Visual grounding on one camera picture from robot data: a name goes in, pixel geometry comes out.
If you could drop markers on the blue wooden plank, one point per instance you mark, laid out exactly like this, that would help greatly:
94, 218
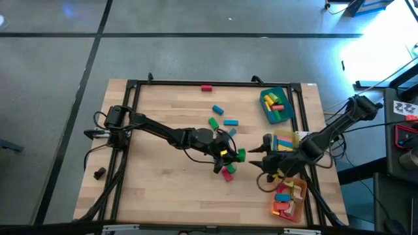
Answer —
231, 122
285, 144
275, 142

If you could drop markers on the red wooden cylinder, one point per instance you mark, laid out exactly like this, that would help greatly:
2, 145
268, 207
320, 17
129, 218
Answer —
206, 88

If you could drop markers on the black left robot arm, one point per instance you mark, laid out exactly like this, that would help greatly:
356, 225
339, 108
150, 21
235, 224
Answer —
156, 127

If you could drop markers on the dark lower desk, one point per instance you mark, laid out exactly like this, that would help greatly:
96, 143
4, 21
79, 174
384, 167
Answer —
392, 196

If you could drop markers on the yellow wooden arch block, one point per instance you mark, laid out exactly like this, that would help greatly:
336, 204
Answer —
276, 213

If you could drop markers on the light green wooden cylinder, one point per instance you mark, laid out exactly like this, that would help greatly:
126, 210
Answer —
273, 97

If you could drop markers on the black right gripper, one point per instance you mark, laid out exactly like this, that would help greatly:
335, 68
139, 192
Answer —
284, 161

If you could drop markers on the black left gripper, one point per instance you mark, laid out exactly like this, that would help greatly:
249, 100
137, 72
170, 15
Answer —
225, 145

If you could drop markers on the yellow translucent plastic bin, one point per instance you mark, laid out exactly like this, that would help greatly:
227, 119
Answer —
295, 135

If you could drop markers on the white marker paper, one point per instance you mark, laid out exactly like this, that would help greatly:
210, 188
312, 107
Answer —
405, 108

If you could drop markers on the small black device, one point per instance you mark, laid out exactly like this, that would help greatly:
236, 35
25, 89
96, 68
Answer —
100, 173

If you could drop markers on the blue wooden cylinder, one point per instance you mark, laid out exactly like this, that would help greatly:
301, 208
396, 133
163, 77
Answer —
271, 116
217, 110

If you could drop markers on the teal wooden plank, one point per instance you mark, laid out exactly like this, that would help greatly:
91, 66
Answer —
232, 132

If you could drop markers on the red wooden arch block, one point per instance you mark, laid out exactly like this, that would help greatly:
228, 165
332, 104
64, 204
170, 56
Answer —
226, 175
281, 206

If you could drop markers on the dark floor object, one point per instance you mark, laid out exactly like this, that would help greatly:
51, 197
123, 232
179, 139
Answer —
11, 146

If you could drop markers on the yellow wooden plank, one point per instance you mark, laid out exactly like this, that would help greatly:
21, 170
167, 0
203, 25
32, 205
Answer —
284, 148

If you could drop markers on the blue box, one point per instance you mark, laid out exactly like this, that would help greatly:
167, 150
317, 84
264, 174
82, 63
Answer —
372, 5

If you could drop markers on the blue wooden arch block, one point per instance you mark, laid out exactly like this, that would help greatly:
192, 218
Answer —
282, 197

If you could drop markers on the black computer mouse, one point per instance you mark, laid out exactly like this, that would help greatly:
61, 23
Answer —
393, 227

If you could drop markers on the metal cup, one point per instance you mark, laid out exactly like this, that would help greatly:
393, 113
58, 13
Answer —
409, 160

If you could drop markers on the silver aluminium bracket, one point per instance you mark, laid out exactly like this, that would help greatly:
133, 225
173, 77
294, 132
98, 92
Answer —
121, 227
302, 231

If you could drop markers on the blue plastic bin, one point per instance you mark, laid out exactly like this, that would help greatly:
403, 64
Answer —
287, 112

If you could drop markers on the black stand foot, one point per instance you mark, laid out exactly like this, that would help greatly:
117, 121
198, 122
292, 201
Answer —
375, 84

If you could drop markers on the red and black case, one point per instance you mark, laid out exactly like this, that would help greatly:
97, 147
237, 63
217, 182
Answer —
406, 138

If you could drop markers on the orange translucent plastic bin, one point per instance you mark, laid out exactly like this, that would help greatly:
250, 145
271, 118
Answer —
303, 186

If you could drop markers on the light green wooden arch block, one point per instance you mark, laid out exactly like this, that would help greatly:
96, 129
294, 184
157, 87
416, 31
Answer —
289, 184

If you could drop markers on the pink wooden plank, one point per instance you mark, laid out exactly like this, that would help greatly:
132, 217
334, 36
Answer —
285, 138

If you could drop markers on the natural wooden arch block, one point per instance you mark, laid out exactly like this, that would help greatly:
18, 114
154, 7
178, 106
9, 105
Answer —
297, 192

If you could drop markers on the natural wooden plank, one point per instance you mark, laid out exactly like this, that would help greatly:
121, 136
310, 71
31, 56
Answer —
290, 209

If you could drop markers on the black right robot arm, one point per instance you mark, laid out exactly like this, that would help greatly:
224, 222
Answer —
339, 130

